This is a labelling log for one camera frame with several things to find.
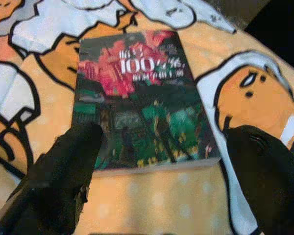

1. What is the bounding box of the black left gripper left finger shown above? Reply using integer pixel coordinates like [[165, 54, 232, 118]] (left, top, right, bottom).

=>
[[0, 122, 104, 235]]

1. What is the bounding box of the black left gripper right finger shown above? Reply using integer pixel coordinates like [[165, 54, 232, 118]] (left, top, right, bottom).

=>
[[222, 124, 294, 235]]

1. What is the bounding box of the orange egg-cartoon blanket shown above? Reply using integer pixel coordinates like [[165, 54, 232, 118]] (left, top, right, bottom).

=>
[[0, 0, 294, 235]]

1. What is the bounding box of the red and green paperback book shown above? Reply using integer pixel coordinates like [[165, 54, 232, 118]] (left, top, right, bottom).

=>
[[72, 29, 221, 178]]

